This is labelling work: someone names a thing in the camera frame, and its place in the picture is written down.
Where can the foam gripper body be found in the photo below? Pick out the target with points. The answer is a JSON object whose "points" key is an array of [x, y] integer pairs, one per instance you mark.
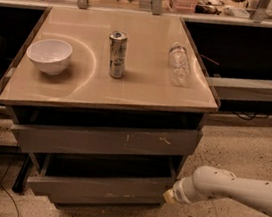
{"points": [[180, 191]]}

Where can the grey drawer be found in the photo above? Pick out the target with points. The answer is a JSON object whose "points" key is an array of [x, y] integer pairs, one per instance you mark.
{"points": [[105, 179], [88, 140]]}

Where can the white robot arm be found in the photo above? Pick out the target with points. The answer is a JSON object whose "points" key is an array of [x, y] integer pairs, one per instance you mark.
{"points": [[208, 183]]}

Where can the grey drawer cabinet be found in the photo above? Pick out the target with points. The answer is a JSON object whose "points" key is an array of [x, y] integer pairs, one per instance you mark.
{"points": [[117, 96]]}

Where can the grey metal beam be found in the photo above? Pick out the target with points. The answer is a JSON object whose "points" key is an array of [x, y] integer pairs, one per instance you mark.
{"points": [[242, 89]]}

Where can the clear plastic bottle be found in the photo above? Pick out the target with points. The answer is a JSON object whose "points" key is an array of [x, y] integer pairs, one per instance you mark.
{"points": [[179, 65]]}

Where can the silver drink can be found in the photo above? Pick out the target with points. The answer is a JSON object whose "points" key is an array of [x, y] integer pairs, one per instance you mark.
{"points": [[118, 44]]}

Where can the white ceramic bowl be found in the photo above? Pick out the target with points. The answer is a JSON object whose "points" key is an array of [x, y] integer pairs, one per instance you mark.
{"points": [[50, 56]]}

